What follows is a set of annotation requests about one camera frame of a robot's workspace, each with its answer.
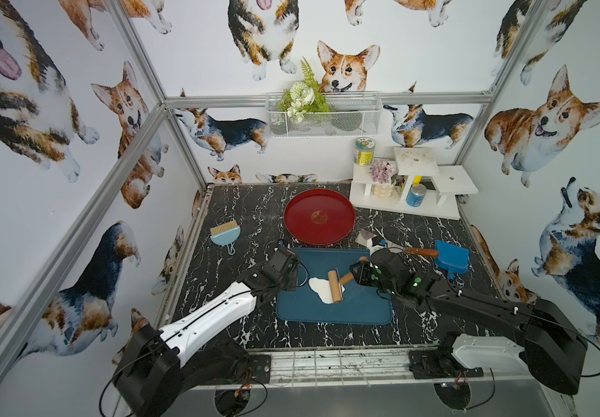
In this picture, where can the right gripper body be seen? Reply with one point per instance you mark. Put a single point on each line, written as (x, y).
(362, 271)

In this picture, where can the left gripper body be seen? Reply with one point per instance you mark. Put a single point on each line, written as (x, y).
(287, 259)

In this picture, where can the wooden double roller pin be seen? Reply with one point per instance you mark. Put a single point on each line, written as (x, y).
(347, 278)

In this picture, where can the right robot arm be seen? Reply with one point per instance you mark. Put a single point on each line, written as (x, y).
(553, 350)

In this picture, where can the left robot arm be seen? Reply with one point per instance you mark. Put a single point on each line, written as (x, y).
(157, 365)

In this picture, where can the metal dough scraper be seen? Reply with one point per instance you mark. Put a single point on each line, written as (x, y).
(364, 234)

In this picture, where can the white dough piece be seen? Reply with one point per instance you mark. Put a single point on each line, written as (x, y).
(321, 289)

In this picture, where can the teal plastic tray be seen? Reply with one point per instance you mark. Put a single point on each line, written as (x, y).
(360, 306)

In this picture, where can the red round tray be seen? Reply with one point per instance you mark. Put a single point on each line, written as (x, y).
(319, 217)

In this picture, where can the light blue hand brush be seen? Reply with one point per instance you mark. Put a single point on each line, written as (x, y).
(225, 235)

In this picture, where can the blue can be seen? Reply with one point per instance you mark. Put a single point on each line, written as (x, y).
(416, 195)

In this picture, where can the pink flower decoration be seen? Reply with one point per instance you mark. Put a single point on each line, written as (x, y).
(383, 171)

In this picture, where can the white tiered shelf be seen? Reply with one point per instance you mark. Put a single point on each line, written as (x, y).
(412, 183)

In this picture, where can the yellow sunflower seed can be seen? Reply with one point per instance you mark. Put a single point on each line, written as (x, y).
(364, 151)

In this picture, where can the artificial green white flowers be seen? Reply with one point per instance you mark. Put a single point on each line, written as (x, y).
(304, 97)

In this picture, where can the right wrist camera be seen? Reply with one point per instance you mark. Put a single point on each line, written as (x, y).
(375, 243)

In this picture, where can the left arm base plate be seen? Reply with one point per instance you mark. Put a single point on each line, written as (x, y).
(256, 367)

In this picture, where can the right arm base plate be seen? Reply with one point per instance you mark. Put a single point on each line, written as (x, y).
(433, 364)

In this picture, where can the white wire wall basket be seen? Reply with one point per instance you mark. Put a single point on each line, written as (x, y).
(350, 115)

